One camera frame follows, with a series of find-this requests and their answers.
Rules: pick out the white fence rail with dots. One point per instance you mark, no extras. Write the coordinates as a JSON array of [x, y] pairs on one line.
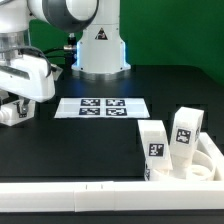
[[207, 146], [110, 196]]

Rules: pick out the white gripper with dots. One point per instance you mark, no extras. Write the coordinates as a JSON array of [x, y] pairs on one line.
[[28, 77]]

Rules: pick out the white front fence rail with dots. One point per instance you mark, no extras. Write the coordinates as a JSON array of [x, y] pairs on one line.
[[110, 196]]

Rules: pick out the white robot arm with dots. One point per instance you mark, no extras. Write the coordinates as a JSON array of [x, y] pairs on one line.
[[101, 51]]

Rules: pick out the white right fence rail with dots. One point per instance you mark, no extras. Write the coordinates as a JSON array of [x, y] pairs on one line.
[[207, 146]]

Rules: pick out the white paper marker sheet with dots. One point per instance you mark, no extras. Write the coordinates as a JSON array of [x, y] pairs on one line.
[[102, 108]]

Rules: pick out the white round stool seat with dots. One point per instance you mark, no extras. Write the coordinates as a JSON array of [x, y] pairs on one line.
[[202, 169]]

